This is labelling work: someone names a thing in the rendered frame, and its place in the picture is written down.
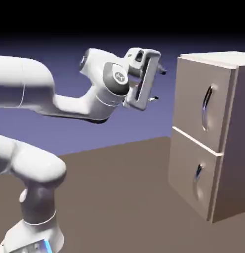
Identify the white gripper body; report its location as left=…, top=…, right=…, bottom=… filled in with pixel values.
left=122, top=48, right=162, bottom=111

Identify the tall cabinet door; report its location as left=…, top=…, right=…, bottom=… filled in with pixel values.
left=171, top=56, right=239, bottom=155

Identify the grey-brown cabinet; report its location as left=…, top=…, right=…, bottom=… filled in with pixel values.
left=168, top=50, right=245, bottom=224

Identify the short cabinet door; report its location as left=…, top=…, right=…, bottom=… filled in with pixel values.
left=168, top=127, right=224, bottom=223

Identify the long curved metal handle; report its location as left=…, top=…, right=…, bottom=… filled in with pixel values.
left=201, top=84, right=214, bottom=132

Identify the short curved metal handle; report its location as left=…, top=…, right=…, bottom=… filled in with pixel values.
left=193, top=163, right=205, bottom=200

